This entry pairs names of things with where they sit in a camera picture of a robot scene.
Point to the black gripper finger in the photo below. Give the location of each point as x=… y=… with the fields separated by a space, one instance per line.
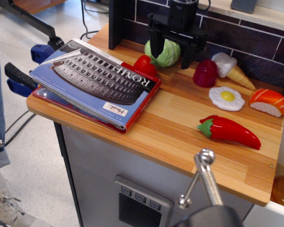
x=157 y=40
x=189 y=52

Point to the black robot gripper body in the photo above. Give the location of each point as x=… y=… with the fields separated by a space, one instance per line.
x=180 y=23

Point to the blue Rome picture book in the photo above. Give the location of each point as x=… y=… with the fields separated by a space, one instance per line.
x=110 y=90

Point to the green toy cabbage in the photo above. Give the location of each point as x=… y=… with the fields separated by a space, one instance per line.
x=169 y=56

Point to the dark red toy jelly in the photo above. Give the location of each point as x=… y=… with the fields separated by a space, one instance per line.
x=206 y=74

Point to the red toy tomato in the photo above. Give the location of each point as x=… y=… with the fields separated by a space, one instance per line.
x=145 y=64

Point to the toy ice cream cone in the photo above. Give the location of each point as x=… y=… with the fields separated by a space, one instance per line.
x=227 y=67

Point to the black upright side panel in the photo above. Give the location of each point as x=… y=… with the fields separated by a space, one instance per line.
x=121 y=16

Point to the toy fried egg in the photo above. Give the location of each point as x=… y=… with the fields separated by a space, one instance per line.
x=226 y=98

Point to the grey object on shelf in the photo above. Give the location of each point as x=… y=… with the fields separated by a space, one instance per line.
x=246 y=6

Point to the red toy chili pepper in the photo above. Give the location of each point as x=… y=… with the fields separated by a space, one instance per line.
x=220 y=128

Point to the toy salmon sushi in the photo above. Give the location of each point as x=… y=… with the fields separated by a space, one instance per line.
x=267 y=101

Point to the black table leg with caster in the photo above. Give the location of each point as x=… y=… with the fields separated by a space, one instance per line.
x=26 y=9

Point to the blue black bar clamp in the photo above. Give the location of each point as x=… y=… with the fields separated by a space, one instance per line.
x=21 y=83

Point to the grey toy kitchen cabinet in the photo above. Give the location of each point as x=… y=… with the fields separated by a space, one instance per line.
x=112 y=187

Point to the beige sneaker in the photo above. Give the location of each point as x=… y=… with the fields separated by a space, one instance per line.
x=12 y=214

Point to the silver screw clamp handle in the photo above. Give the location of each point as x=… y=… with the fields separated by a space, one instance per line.
x=203 y=160

